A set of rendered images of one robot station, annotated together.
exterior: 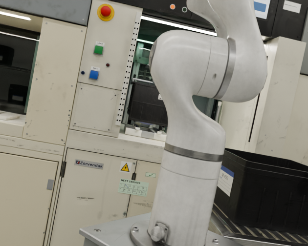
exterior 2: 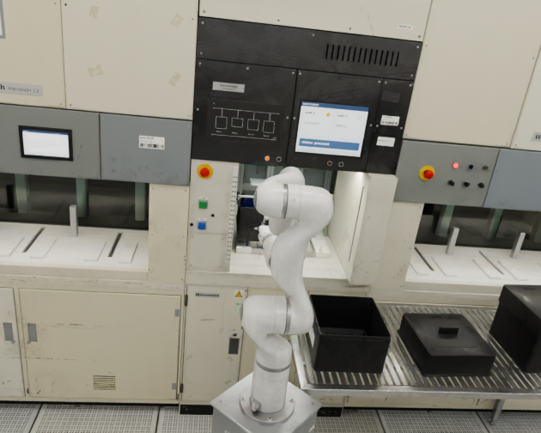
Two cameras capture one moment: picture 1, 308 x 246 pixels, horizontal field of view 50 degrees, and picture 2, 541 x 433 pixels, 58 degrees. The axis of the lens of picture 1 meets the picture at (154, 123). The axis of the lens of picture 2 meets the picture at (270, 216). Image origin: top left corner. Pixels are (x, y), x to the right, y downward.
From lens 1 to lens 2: 118 cm
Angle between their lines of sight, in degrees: 20
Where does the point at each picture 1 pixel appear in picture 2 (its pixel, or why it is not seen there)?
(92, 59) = (198, 212)
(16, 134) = (142, 278)
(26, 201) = (160, 326)
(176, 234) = (264, 406)
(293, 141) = (389, 259)
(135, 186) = not seen: hidden behind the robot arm
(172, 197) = (260, 389)
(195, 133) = (270, 360)
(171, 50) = (252, 320)
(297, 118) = (393, 239)
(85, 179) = (205, 307)
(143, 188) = not seen: hidden behind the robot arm
